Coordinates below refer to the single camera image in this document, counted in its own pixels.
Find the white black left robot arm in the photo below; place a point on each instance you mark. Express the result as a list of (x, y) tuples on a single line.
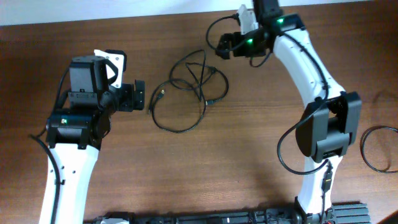
[(76, 127)]

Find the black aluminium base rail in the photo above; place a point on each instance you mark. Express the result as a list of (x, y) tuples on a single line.
[(347, 214)]

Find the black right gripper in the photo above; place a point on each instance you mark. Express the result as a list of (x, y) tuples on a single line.
[(224, 43)]

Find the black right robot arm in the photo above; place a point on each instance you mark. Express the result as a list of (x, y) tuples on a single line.
[(329, 123)]

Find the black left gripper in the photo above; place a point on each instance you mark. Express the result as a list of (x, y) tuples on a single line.
[(129, 104)]

